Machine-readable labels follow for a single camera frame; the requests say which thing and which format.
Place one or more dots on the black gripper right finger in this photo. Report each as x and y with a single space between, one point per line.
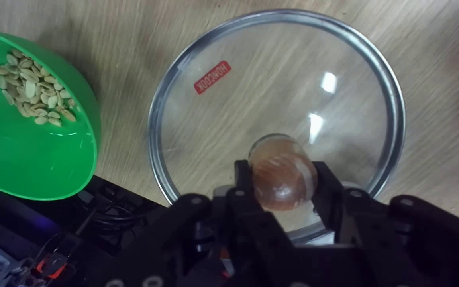
394 240

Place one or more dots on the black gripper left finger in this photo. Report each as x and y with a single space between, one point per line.
208 233

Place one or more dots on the glass pot lid wooden knob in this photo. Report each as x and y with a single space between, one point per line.
271 90

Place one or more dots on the green plastic bowl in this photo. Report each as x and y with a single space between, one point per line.
32 160

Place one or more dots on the pale seeds pile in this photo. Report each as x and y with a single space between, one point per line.
36 90

